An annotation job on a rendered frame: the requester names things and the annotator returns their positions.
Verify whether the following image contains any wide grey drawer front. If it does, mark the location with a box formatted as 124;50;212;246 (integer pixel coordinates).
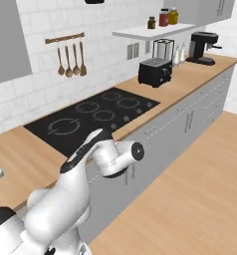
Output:
114;107;178;158

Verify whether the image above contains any narrow grey drawer front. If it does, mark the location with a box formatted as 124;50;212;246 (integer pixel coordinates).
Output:
171;87;206;123

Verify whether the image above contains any black hob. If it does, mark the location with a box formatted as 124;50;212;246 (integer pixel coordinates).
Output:
23;87;161;159

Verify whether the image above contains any grey cupboard door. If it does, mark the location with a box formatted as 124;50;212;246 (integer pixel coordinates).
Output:
129;114;191;204
188;95;214;143
78;155;134;245

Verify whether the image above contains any black toaster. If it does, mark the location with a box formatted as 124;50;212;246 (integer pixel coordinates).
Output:
137;57;174;89

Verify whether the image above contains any wooden spatula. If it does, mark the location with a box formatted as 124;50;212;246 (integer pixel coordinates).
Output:
78;41;89;78

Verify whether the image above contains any long wooden spoon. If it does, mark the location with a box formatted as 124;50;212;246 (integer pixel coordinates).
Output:
64;45;74;79
72;43;82;77

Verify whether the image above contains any small wooden spoon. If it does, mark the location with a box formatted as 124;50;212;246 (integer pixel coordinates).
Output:
56;47;66;77

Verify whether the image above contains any white bottle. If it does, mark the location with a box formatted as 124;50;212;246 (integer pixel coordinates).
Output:
179;42;188;64
172;44;181;66

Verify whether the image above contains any grey stack of drawers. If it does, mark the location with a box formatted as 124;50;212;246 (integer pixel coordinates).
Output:
202;64;236;129

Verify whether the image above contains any small brown jar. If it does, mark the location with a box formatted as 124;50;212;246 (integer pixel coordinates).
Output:
146;16;157;30

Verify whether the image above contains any black coffee machine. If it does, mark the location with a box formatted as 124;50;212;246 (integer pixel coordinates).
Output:
185;31;223;67

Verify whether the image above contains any red jar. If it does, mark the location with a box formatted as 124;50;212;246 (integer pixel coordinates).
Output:
158;8;170;28

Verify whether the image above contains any yellow jar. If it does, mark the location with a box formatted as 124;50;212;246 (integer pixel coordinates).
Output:
167;7;180;26

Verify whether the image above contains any silver drawer handle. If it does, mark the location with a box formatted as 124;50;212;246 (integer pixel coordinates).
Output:
176;103;189;113
144;125;159;135

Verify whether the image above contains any silver cupboard door handle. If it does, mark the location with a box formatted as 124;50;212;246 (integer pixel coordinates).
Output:
124;163;135;186
184;113;191;134
189;110;195;131

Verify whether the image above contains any double grey wall socket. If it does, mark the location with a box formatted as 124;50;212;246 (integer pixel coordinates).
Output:
126;42;140;62

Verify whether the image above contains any white wall shelf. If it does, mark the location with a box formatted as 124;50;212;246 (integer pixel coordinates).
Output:
112;22;198;43

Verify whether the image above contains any wooden hanging rail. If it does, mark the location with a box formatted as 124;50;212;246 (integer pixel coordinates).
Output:
45;32;86;45

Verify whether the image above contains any plain grey wall cupboard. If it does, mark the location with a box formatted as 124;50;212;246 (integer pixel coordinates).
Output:
0;0;34;87

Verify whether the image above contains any grey wall cupboard with handles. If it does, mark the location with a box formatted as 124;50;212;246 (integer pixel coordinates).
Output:
163;0;236;27

